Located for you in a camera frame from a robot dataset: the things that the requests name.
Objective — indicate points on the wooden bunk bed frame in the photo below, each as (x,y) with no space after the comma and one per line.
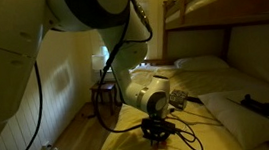
(235,10)

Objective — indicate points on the large white pillow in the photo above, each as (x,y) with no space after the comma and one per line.
(240,121)

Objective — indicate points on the dark wooden nightstand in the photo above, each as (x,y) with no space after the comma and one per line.
(104,87)

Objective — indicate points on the yellow striped bed sheet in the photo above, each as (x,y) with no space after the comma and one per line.
(202,81)

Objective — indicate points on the flat white pillow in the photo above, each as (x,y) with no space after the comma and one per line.
(200,63)

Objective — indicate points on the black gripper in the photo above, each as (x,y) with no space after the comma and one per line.
(157,127)

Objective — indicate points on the black handheld device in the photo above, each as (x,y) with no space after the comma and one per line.
(258,105)

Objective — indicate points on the crumpled white blanket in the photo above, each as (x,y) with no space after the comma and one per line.
(148,74)

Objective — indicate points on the white plug adapter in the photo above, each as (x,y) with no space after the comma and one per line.
(55,149)

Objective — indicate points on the white wall outlet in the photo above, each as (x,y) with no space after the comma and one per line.
(46,148)

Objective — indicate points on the white shade table lamp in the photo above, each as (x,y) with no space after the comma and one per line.
(98,62)

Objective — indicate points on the black patterned box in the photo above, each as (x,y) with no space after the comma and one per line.
(178,99)

